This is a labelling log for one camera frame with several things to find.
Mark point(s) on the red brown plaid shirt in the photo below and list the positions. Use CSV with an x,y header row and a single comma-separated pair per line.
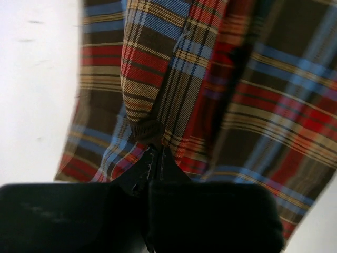
x,y
240,91

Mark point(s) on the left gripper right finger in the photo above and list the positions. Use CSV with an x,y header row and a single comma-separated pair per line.
x,y
187,216

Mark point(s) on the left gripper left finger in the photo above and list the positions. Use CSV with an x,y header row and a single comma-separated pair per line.
x,y
76,217

